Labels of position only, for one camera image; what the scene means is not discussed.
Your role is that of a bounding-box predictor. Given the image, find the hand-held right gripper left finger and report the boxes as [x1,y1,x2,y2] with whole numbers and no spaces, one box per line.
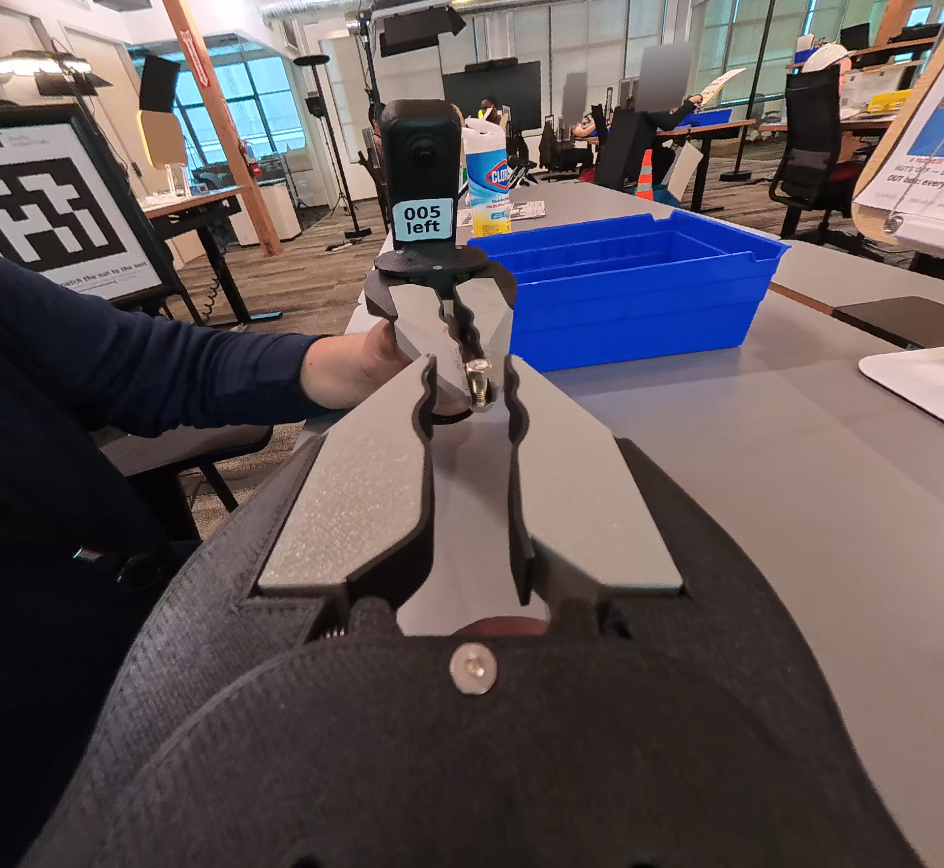
[254,354,438,614]

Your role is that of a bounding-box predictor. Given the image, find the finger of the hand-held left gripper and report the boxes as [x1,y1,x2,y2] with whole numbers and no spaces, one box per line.
[389,285,489,412]
[451,278,516,386]

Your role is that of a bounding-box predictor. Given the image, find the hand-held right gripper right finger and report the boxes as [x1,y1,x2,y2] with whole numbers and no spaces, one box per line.
[503,355,687,612]

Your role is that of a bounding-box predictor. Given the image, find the silver hex bolt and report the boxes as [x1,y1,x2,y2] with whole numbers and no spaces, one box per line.
[465,359,497,413]

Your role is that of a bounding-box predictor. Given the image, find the person's left forearm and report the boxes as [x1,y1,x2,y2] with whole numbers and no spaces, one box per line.
[0,259,333,441]

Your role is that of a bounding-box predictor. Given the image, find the person's left hand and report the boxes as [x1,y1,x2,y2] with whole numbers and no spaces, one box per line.
[328,322,415,410]

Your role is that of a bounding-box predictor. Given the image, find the disinfectant wipes canister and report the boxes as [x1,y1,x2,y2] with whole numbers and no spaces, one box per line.
[463,117,513,238]

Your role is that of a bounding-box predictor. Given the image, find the printed paper sheets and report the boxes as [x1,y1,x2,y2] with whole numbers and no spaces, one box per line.
[456,200,548,229]

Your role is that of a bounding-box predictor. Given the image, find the studio light panel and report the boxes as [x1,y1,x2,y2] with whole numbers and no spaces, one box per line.
[367,0,467,59]

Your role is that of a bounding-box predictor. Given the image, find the blue plastic bin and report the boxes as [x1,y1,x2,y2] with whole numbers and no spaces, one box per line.
[467,210,792,372]

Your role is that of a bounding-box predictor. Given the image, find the black light stand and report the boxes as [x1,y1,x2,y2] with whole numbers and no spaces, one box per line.
[294,55,373,240]

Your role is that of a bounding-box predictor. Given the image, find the black office chair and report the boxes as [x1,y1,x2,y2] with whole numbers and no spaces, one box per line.
[769,64,865,240]
[99,424,274,515]

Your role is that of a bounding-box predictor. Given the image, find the wooden desk black legs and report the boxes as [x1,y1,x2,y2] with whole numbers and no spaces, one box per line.
[140,185,283,329]

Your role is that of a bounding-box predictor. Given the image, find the black flag panel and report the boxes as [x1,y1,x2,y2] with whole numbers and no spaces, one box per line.
[139,55,182,114]

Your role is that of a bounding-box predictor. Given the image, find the black desk pad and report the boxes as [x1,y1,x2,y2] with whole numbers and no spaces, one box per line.
[832,295,944,350]

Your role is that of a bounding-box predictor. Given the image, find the framed black white marker sign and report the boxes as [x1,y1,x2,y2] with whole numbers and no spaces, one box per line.
[0,103,178,308]

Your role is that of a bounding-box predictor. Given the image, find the softbox studio lamp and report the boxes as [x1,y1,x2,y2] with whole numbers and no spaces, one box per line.
[0,49,113,99]

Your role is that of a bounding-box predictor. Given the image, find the white hard hat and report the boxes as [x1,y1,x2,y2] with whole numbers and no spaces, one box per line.
[800,42,854,74]

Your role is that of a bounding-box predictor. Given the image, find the wall television screen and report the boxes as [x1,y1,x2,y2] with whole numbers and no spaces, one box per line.
[442,61,542,133]

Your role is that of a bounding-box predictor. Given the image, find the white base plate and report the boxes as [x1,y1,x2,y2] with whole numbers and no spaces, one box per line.
[852,64,944,422]

